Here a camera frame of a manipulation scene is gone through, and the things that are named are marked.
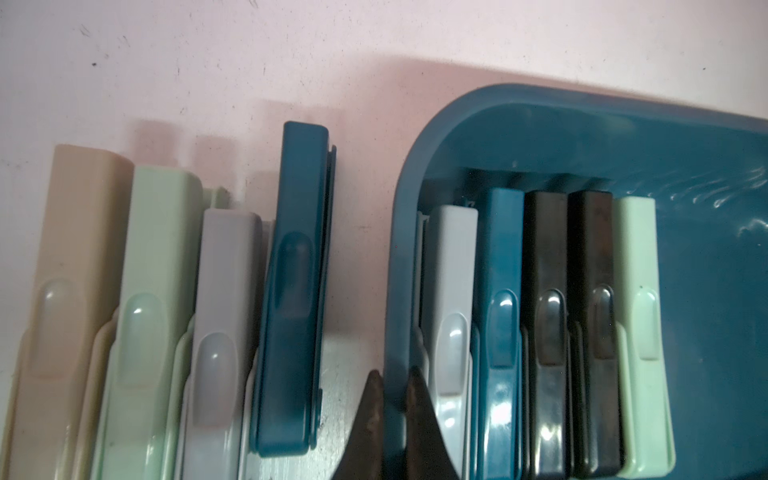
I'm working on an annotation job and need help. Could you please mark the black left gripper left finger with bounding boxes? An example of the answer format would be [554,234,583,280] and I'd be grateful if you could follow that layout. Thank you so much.
[332,370,384,480]

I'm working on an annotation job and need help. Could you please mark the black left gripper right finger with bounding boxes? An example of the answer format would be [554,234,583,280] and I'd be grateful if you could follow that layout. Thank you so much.
[405,367,459,480]

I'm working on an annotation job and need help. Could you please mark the teal pliers group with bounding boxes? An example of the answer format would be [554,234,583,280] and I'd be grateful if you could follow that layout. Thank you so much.
[249,121,336,458]

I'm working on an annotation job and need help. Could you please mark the teal pruning pliers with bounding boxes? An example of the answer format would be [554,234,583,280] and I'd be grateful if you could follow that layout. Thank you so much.
[472,188,523,479]

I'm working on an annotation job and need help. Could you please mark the black pruning pliers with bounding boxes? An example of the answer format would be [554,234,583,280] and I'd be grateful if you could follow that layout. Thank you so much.
[521,191,569,479]
[568,191,622,479]

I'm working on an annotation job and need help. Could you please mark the grey pruning pliers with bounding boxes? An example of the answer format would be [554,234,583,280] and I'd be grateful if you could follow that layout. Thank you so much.
[414,205,477,479]

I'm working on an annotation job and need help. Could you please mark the light green pliers group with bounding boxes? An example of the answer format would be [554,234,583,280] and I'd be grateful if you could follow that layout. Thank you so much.
[73,166,229,479]

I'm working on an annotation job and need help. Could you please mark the grey pliers group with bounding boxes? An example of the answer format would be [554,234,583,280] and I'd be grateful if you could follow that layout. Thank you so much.
[161,208,264,479]

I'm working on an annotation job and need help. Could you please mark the teal plastic storage box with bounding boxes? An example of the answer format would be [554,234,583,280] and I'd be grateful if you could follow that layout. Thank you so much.
[383,84,767,479]

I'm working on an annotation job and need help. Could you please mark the beige pruning pliers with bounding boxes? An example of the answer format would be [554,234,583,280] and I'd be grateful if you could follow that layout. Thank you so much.
[1,145,134,479]

